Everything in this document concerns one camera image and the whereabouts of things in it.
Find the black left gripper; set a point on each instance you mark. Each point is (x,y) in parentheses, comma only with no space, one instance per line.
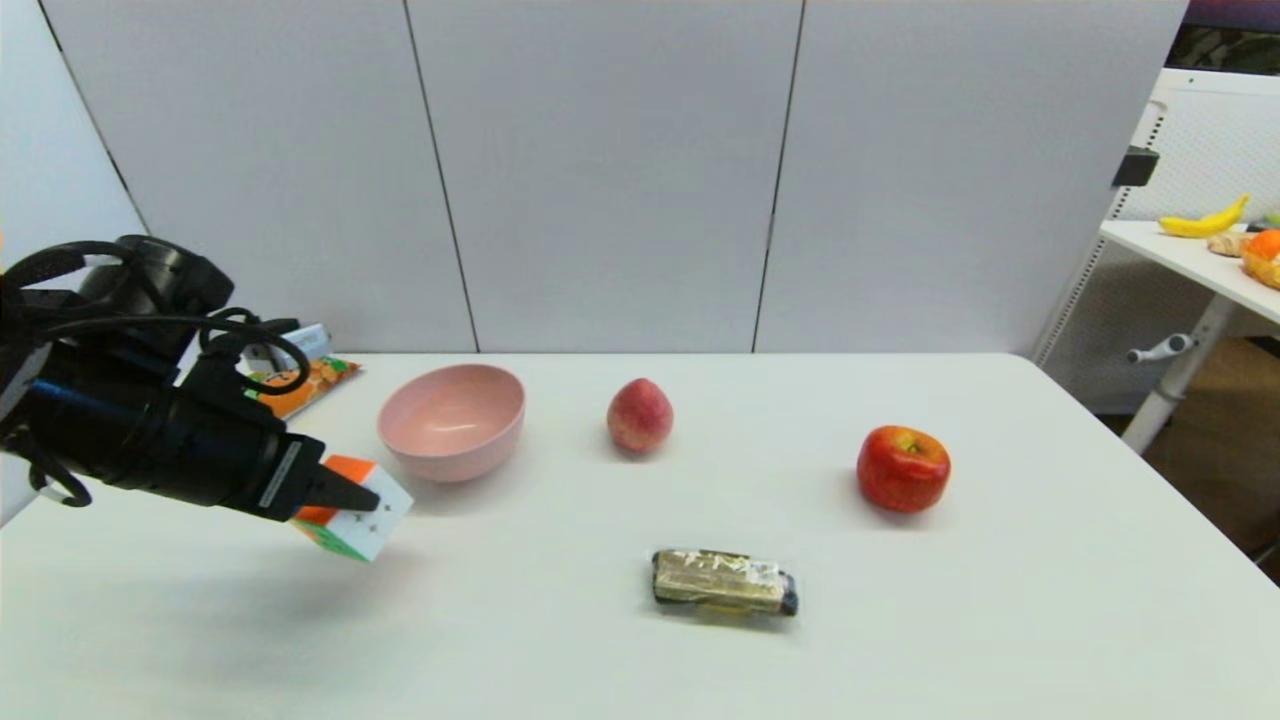
(230,460)

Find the multicolour rubiks cube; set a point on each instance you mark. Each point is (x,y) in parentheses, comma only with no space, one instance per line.
(375,525)

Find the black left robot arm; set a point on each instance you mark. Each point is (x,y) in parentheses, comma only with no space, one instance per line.
(90,430)

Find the orange snack packet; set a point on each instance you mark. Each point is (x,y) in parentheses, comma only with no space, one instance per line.
(320,380)

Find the pink bowl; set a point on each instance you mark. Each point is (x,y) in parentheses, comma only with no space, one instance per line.
(452,430)

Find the pink peach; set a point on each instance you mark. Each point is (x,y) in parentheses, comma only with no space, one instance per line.
(640,418)

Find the red apple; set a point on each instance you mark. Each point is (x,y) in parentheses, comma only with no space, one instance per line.
(902,472)

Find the black clamp block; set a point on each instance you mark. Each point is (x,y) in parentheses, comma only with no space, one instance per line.
(1134,167)

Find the white side table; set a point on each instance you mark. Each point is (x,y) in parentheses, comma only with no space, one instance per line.
(1180,260)

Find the yellow banana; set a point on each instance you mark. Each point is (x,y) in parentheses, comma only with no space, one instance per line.
(1202,226)

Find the white pegboard panel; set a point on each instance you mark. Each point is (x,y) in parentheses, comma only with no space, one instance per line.
(1210,150)

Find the orange fruit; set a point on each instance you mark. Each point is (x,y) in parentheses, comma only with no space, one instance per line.
(1266,244)

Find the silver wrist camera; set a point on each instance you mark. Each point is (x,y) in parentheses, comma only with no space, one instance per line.
(300,342)

